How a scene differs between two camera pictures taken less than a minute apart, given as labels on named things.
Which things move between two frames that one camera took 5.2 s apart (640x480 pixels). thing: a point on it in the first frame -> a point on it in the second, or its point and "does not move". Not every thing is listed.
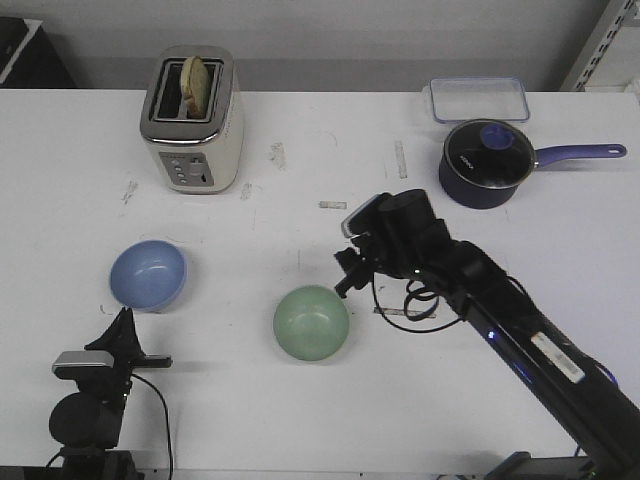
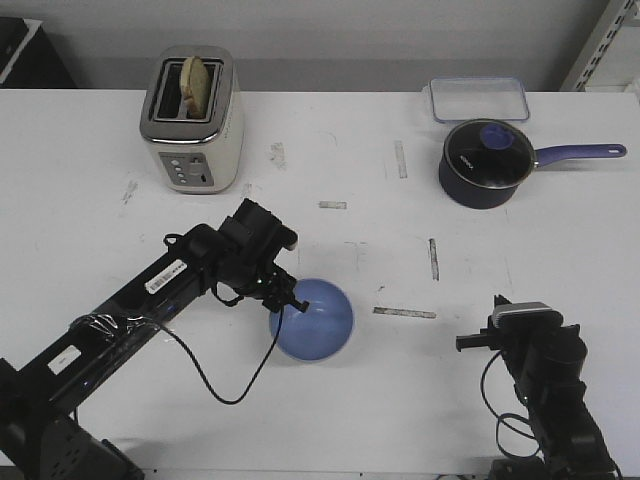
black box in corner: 28,59 does not move
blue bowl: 147,275 -> 320,332
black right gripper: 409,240 -> 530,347
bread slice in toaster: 195,86 does not move
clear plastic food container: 473,98 does not move
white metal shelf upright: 613,20 does not move
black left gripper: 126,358 -> 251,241
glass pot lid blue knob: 490,154 does not move
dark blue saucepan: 485,162 does not move
